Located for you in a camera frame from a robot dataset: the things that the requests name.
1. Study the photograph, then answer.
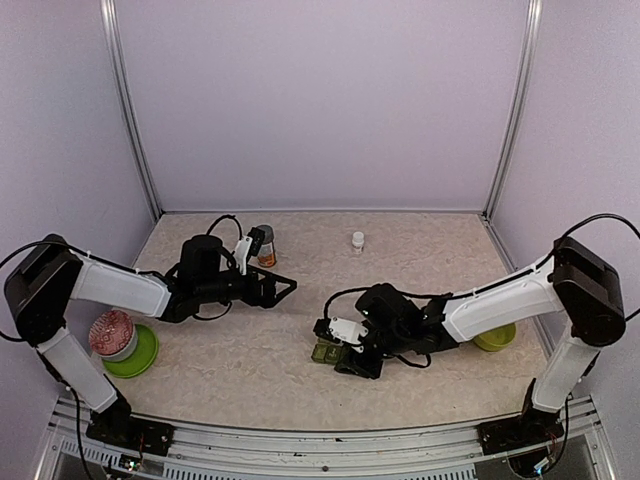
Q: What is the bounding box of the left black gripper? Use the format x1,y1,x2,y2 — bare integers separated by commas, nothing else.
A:
197,264,297,308

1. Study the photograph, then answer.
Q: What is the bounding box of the orange pill bottle grey cap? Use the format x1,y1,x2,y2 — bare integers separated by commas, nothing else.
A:
257,224,277,268

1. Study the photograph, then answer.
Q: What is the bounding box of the green weekly pill organizer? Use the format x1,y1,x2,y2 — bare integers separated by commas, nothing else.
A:
311,339,350,366

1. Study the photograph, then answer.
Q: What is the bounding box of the small white pill bottle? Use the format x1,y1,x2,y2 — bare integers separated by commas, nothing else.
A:
351,231,365,254

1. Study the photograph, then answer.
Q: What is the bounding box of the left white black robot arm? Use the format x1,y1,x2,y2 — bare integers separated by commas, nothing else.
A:
4,228,297,445

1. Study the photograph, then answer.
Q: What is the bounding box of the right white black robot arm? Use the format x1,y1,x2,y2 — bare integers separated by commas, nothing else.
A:
314,213,639,444

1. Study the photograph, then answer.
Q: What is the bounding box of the green bowl right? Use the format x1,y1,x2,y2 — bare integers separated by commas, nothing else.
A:
473,323,517,352

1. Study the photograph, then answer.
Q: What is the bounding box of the green plate left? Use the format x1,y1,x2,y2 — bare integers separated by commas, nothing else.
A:
102,324,159,379

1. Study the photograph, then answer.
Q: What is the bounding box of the red patterned round tin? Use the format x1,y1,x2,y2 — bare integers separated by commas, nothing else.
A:
89,310,138,362

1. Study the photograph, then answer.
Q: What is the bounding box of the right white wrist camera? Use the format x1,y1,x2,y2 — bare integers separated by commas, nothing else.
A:
313,317,369,349

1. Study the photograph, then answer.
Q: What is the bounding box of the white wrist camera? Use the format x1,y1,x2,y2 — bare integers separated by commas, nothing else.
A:
313,317,369,349
233,225,273,275

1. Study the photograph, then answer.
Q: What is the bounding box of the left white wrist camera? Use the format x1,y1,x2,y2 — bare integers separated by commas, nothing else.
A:
233,225,273,275

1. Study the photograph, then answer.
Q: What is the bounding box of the front aluminium rail base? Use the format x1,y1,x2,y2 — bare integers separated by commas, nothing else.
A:
34,394,616,480

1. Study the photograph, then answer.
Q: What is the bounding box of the left aluminium frame post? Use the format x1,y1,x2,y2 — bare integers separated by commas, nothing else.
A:
100,0,164,222

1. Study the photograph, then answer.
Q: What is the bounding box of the aluminium frame post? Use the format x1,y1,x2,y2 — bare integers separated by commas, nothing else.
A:
483,0,543,223
100,0,164,222

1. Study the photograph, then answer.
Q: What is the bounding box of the right aluminium frame post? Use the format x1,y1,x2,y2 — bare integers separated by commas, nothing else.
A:
483,0,543,223

